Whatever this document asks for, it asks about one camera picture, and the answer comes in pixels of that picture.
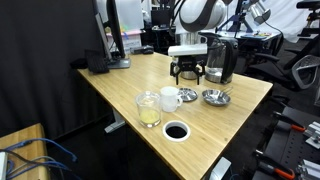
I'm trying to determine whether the black gripper white camera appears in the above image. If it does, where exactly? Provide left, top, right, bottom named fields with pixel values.
left=168, top=44, right=207, bottom=84

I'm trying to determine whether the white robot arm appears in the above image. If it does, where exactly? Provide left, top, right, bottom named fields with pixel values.
left=168, top=0, right=226, bottom=84

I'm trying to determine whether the small steel frying pan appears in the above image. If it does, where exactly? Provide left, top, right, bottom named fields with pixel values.
left=202, top=87, right=232, bottom=107

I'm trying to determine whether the small steel pot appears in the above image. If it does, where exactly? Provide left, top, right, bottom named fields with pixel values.
left=181, top=71, right=197, bottom=80

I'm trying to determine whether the white plastic mug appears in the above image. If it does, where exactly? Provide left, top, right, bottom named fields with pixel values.
left=160, top=86, right=183, bottom=112

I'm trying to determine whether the glass electric kettle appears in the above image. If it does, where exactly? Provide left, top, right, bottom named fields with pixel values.
left=202, top=33, right=238, bottom=84

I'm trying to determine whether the glass jar with yellow contents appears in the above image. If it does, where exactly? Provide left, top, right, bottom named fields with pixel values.
left=135, top=91, right=161, bottom=128

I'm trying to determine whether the pink white storage box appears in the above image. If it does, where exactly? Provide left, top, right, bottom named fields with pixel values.
left=106, top=30, right=142, bottom=54

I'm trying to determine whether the black computer monitor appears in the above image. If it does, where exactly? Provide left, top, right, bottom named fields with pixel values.
left=95, top=0, right=131, bottom=69

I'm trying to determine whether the black keyboard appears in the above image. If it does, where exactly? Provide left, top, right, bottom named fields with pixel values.
left=85, top=50, right=109, bottom=73

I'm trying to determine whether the background studio lamp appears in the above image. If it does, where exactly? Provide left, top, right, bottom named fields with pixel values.
left=249, top=0, right=271, bottom=25

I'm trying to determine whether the grey mesh office chair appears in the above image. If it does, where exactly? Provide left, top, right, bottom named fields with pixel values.
left=291, top=55, right=320, bottom=89

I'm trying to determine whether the small wooden side table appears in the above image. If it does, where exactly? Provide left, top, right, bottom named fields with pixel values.
left=0, top=124, right=50, bottom=180

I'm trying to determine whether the white desk cable grommet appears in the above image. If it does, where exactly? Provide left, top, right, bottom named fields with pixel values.
left=162, top=120, right=191, bottom=142

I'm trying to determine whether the orange handled clamp upper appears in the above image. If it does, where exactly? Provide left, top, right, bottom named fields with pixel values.
left=272, top=111, right=306, bottom=132

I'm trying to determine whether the orange handled clamp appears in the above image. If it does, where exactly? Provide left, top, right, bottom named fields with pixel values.
left=254, top=150, right=296, bottom=180
left=272, top=111, right=306, bottom=132

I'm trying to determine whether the orange handled clamp lower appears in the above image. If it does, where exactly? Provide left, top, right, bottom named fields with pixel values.
left=254, top=150, right=296, bottom=180

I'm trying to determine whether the blue network cable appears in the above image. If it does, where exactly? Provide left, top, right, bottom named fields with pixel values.
left=0, top=137, right=78, bottom=180

